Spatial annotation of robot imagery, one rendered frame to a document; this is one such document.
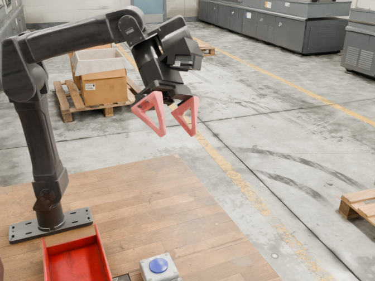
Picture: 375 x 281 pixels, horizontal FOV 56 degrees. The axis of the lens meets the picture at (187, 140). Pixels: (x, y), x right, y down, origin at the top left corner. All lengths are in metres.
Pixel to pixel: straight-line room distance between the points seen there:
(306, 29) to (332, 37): 0.63
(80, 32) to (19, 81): 0.16
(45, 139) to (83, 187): 0.33
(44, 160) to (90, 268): 0.26
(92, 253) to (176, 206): 0.26
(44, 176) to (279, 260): 1.60
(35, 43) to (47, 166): 0.28
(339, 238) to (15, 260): 1.94
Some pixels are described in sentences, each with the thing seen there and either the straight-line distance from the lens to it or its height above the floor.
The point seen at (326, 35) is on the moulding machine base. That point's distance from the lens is 7.41.
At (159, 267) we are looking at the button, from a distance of 0.78.
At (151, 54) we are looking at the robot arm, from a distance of 0.72.
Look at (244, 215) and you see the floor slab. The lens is 2.47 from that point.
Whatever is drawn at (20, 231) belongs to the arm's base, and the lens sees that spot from 0.99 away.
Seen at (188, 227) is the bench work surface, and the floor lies 0.90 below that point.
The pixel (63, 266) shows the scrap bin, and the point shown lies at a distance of 0.87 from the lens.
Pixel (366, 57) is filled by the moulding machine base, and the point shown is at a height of 0.33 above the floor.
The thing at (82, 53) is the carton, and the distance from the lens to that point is 4.45.
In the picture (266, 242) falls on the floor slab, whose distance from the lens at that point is 2.29.
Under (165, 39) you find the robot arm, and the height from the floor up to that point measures 1.37.
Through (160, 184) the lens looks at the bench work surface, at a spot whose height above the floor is 0.90.
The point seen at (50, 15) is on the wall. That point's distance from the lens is 11.27.
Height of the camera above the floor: 1.49
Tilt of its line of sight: 26 degrees down
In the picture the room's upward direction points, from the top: straight up
